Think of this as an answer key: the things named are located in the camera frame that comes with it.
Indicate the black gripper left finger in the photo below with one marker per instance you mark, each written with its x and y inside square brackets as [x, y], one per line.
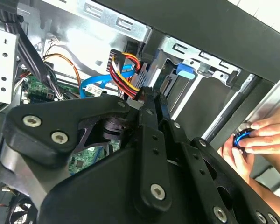
[42, 137]

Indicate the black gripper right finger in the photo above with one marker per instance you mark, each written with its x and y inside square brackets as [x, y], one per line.
[200, 163]

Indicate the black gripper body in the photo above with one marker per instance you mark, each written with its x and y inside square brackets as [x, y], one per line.
[102, 186]

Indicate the person's left hand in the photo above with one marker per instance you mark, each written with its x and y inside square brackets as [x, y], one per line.
[239, 163]

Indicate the person's right hand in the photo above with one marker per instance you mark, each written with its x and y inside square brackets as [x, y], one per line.
[275, 140]

